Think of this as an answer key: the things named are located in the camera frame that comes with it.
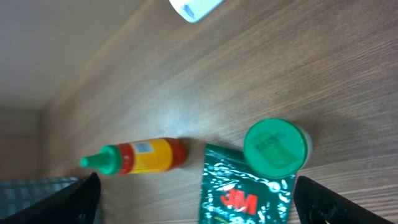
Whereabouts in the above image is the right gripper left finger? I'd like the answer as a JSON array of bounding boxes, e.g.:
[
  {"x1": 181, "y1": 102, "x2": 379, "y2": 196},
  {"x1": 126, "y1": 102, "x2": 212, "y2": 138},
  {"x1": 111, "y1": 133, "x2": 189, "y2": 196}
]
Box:
[{"x1": 1, "y1": 172, "x2": 101, "y2": 224}]

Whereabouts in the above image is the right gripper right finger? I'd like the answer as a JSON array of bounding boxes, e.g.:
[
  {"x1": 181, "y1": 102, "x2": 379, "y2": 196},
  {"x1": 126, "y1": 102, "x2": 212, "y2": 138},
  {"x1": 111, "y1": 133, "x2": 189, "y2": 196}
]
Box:
[{"x1": 294, "y1": 176, "x2": 392, "y2": 224}]

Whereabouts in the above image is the green lid jar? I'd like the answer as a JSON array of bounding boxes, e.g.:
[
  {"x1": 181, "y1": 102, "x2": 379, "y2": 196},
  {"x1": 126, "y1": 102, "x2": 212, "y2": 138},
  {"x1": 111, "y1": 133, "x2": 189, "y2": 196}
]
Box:
[{"x1": 243, "y1": 118, "x2": 313, "y2": 179}]

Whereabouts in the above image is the green 3M glove packet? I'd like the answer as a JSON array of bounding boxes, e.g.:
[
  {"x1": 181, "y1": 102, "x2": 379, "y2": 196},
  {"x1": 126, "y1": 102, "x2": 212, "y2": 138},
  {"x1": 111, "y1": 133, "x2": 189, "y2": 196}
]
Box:
[{"x1": 198, "y1": 144, "x2": 295, "y2": 224}]

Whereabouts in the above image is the white barcode scanner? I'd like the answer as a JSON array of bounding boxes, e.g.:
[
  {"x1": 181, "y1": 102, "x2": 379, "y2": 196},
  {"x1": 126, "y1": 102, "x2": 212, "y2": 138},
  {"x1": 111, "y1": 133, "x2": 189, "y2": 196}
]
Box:
[{"x1": 169, "y1": 0, "x2": 223, "y2": 23}]

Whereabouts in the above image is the grey plastic mesh basket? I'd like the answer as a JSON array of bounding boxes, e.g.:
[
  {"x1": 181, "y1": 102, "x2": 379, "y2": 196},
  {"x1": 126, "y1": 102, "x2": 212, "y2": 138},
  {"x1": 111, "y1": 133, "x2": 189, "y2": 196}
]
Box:
[{"x1": 1, "y1": 177, "x2": 78, "y2": 219}]

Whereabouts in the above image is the red yellow sauce bottle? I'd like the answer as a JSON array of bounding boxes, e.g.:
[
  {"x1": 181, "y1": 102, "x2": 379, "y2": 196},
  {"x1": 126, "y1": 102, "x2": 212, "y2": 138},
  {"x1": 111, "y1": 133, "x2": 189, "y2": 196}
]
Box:
[{"x1": 80, "y1": 138, "x2": 188, "y2": 175}]

